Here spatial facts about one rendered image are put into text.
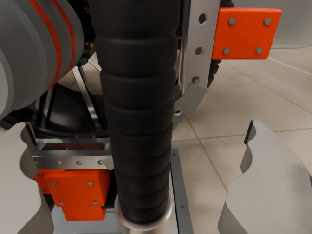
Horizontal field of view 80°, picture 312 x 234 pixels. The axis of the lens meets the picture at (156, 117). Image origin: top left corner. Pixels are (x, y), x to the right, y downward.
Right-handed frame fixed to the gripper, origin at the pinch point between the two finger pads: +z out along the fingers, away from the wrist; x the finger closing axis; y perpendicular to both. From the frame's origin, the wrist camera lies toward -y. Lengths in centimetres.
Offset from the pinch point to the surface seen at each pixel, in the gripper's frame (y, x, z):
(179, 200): 75, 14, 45
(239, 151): 83, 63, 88
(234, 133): 83, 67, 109
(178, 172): 75, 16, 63
